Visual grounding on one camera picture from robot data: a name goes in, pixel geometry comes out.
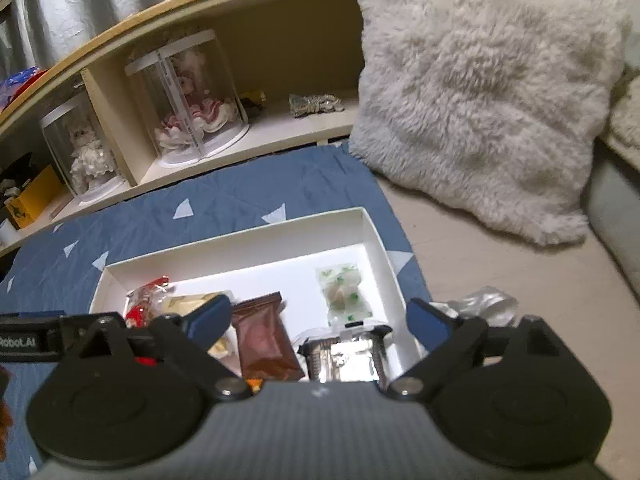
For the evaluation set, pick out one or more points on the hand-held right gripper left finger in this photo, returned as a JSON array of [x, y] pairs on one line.
[[210, 317]]

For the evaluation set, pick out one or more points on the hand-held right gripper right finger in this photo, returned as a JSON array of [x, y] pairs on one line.
[[427, 320]]

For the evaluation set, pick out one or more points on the cream snack packet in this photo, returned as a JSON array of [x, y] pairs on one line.
[[187, 304]]

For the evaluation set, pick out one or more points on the brown snack packet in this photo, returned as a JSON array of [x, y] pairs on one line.
[[265, 345]]

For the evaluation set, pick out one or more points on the red snack packet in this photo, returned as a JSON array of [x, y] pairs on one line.
[[150, 292]]

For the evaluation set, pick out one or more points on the orange snack packet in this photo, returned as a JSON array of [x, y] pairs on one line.
[[253, 385]]

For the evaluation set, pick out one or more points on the green white candy packet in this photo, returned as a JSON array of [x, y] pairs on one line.
[[342, 292]]

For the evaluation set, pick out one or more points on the foil chocolate clear packet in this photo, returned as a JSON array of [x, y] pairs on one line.
[[345, 357]]

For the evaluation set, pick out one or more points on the white cardboard tray box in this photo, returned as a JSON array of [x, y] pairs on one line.
[[310, 260]]

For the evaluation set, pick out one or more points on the crumpled clear wrapper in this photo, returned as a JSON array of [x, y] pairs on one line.
[[482, 305]]

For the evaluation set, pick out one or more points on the beige bed sheet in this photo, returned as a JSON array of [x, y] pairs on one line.
[[500, 270]]

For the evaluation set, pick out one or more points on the white cup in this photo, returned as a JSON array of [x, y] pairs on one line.
[[4, 232]]

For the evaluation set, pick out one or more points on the blue triangle print quilt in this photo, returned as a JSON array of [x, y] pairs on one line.
[[225, 195]]

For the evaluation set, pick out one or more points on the yellow box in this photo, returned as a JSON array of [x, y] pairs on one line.
[[37, 197]]

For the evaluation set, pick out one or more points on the black cloth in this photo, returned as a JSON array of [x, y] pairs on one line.
[[15, 167]]

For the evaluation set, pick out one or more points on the white doll display dome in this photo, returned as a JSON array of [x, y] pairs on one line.
[[90, 155]]

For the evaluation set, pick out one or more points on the pink doll display dome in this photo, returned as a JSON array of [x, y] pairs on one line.
[[200, 110]]

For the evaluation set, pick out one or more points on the grey cushion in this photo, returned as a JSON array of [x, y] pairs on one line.
[[615, 210]]

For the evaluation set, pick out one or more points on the small dark yellow trinket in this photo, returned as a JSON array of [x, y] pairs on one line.
[[252, 101]]

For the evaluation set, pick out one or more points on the silver trinket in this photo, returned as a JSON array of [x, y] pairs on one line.
[[315, 104]]

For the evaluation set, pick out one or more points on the fluffy white pillow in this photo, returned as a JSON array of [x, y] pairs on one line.
[[475, 85]]

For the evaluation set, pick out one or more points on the blue plastic bag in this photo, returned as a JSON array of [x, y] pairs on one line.
[[12, 85]]

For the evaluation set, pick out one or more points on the red wrapper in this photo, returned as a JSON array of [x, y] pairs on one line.
[[31, 80]]

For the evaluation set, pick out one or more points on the cream fluffy blanket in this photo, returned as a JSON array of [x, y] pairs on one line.
[[627, 115]]

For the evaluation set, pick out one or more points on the wooden shelf unit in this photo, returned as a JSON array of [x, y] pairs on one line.
[[300, 25]]

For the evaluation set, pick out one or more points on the grey curtain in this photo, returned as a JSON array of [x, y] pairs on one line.
[[100, 10]]

